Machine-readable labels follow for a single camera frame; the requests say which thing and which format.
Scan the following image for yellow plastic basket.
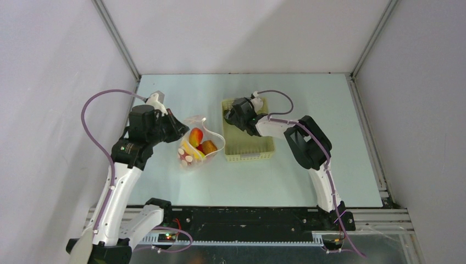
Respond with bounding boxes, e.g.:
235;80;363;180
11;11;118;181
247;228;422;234
222;119;275;162

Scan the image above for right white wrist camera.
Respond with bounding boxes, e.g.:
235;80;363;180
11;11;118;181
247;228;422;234
251;91;264;113

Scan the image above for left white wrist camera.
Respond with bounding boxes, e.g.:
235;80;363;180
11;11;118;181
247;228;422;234
145;91;168;116

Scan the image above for red pomegranate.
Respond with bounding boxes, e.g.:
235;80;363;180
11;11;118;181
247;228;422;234
196;145;204;154

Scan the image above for clear dotted zip bag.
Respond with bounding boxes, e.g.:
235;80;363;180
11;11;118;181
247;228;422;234
177;115;226;170

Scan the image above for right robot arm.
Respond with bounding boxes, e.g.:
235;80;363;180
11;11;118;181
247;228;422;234
223;96;355;233

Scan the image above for yellow banana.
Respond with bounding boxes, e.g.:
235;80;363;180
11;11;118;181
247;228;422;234
181;140;205;160

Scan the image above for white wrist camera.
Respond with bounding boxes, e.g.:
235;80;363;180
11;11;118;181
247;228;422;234
145;91;168;116
251;91;264;113

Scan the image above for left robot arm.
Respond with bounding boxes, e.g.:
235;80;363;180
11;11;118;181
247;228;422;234
66;103;188;263

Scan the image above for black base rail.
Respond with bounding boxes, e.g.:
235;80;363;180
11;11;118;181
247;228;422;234
161;206;356;243

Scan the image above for small circuit board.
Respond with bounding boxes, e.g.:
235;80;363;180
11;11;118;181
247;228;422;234
158;233;177;243

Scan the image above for white perforated cable tray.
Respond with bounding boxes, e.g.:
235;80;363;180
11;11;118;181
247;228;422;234
138;233;324;247

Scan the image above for red mango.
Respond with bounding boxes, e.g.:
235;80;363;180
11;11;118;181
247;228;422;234
188;128;203;148

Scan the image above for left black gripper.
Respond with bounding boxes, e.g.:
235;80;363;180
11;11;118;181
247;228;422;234
147;108;189;146

